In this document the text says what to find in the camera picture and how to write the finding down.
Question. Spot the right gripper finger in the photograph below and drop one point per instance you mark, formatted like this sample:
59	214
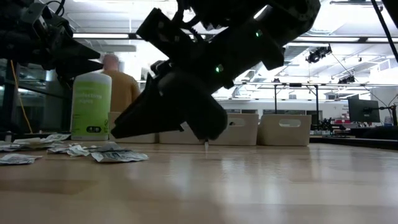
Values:
155	121
140	105

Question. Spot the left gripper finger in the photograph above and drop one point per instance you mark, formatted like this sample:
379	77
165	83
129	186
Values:
82	67
87	51

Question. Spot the green striped gauze packet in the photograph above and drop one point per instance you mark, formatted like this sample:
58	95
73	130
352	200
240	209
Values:
70	150
109	146

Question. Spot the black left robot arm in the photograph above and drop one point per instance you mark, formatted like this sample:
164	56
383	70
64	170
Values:
12	32

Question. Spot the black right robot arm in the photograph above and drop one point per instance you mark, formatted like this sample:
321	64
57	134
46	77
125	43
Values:
248	18

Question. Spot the person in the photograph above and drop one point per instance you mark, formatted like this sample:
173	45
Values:
124	90

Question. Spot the black overhead light bar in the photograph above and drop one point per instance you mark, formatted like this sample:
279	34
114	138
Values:
102	35

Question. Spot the grey plastic bin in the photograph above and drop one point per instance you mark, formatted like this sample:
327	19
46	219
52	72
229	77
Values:
242	133
284	137
140	139
174	137

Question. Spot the green wipes canister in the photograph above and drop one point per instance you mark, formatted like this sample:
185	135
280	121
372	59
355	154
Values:
90	105

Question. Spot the white printed packet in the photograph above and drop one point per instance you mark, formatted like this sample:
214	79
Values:
7	146
40	139

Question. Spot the black ceiling spotlight cluster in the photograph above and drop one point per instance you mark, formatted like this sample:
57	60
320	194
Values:
320	52
346	80

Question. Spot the dark background desk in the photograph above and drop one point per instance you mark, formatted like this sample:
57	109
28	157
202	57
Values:
342	132

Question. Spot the black computer monitor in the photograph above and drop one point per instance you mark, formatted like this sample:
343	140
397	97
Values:
363	110

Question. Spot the dark rounded background object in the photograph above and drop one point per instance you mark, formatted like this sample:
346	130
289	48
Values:
382	132

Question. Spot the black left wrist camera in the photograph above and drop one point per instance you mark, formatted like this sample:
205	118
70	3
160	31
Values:
34	15

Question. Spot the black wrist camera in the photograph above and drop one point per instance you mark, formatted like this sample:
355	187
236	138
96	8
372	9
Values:
34	15
160	70

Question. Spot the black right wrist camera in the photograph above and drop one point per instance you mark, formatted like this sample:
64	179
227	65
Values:
160	70

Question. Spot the silver ventilation duct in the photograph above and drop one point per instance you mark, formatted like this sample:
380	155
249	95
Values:
293	51

